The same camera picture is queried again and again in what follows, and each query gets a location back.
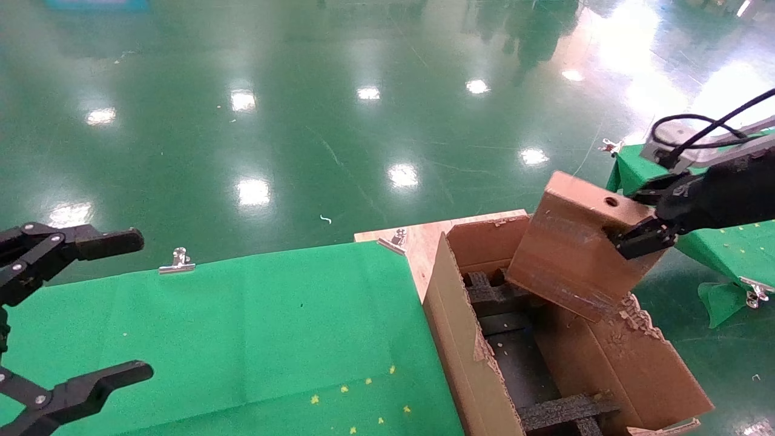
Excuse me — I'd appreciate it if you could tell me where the light plywood board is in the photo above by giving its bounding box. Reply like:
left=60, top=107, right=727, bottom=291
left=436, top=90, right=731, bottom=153
left=354, top=210, right=527, bottom=300

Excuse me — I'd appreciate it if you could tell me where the large open cardboard carton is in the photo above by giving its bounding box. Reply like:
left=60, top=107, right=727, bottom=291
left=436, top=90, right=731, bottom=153
left=423, top=212, right=715, bottom=436

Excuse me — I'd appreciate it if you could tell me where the small green table cloth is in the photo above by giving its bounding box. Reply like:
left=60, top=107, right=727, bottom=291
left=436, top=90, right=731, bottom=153
left=604, top=130, right=775, bottom=331

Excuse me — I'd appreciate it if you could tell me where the looped black camera cable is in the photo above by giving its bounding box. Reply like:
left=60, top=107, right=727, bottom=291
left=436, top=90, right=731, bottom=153
left=651, top=113, right=750, bottom=168

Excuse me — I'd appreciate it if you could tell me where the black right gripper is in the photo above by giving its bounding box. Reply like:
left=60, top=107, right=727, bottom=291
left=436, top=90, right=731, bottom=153
left=608, top=148, right=775, bottom=261

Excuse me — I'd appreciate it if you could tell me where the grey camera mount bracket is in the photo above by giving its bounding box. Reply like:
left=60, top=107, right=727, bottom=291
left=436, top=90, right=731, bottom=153
left=678, top=118, right=775, bottom=176

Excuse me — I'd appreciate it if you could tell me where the long dark arm cable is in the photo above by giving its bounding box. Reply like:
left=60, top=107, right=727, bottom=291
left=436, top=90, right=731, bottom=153
left=672, top=88, right=775, bottom=155

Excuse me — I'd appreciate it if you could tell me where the small brown cardboard box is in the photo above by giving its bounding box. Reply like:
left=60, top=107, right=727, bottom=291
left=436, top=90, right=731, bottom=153
left=506, top=171, right=667, bottom=323

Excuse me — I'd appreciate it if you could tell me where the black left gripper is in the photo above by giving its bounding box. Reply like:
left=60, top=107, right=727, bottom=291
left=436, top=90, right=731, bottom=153
left=0, top=223, right=154, bottom=436

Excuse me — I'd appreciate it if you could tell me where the black foam cross insert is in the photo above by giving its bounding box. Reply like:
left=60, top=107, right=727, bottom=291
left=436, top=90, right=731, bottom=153
left=463, top=269, right=546, bottom=337

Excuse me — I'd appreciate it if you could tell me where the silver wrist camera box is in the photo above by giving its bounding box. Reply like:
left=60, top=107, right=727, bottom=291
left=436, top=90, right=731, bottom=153
left=641, top=118, right=698, bottom=174

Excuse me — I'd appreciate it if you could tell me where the large green table cloth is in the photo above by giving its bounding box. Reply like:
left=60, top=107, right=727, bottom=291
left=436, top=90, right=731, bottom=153
left=0, top=241, right=464, bottom=436

